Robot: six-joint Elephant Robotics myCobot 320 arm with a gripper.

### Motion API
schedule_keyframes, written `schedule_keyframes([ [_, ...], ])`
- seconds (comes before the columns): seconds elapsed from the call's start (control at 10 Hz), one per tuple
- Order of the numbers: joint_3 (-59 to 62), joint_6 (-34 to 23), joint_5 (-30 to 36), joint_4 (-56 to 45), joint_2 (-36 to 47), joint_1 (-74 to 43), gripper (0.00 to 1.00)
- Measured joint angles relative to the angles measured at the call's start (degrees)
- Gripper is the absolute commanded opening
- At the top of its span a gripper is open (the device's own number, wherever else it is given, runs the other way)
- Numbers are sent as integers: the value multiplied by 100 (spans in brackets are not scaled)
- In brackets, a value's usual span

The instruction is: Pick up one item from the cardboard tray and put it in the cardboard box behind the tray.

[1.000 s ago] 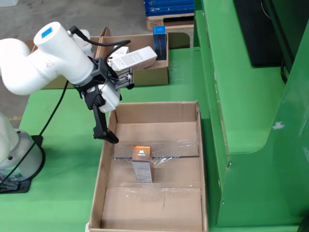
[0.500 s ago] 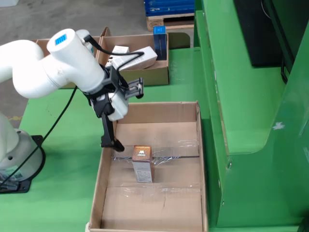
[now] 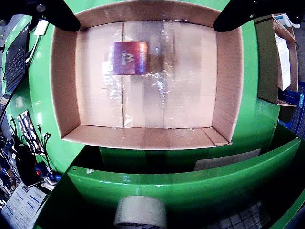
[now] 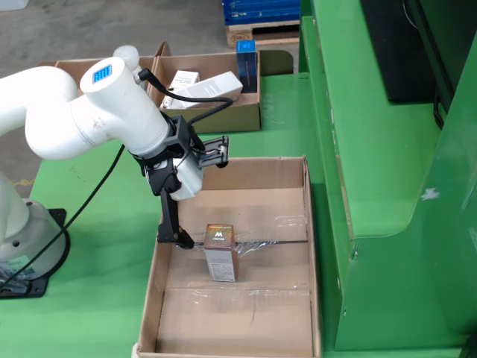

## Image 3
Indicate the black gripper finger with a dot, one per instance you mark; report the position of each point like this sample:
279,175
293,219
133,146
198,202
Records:
250,12
43,12

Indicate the cardboard box with raised flap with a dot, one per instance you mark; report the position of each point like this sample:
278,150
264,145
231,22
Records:
267,71

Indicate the large shallow cardboard tray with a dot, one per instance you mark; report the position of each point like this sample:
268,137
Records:
166,95

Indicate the black laptop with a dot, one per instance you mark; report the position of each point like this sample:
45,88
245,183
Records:
16,59

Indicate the long white carton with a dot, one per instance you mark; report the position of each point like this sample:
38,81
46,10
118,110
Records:
283,62

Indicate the tall blue carton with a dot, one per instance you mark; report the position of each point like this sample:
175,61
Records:
301,100

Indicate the blue plastic crate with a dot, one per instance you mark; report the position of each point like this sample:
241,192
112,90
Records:
299,119

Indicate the black patterned card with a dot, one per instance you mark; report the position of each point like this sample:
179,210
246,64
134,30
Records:
28,131

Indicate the black pouch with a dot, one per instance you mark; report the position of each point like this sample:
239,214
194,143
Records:
26,167

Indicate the small blue red object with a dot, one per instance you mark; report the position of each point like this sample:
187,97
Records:
41,170

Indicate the white cloth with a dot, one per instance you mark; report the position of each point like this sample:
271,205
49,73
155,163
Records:
48,184

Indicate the printed label sheet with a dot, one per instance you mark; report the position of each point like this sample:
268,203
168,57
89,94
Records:
21,205

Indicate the green metal machine housing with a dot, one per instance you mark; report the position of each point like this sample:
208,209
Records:
166,188

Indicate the roll of clear packing tape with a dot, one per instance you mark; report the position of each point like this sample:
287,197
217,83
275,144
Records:
140,212

